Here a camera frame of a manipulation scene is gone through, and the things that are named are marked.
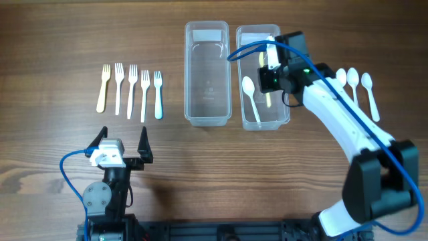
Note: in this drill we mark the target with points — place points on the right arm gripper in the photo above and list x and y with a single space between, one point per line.
265 85

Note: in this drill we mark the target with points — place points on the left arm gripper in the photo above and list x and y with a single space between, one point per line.
146 155

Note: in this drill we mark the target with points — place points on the white plastic spoon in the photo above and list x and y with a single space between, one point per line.
248 88
353 80
367 84
341 77

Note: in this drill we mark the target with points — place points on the yellow plastic spoon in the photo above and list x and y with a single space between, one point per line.
262 64

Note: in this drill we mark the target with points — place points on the white plastic fork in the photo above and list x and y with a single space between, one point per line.
119 77
145 85
133 79

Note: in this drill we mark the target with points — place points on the light blue plastic fork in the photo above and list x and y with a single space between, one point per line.
158 82

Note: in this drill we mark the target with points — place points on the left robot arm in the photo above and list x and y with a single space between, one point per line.
106 201

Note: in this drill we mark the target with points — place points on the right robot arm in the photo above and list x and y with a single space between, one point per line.
383 175

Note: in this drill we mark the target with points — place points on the right clear plastic container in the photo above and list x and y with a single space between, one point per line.
278 114

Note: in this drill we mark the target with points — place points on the clear plastic container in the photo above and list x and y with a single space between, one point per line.
207 81
278 114

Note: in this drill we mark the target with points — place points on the left clear plastic container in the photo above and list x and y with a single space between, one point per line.
207 81

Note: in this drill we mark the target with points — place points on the yellow plastic fork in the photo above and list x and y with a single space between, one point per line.
105 77

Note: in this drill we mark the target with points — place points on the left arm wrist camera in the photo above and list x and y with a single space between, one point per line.
108 154

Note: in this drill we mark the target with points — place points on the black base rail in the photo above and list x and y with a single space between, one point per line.
285 230

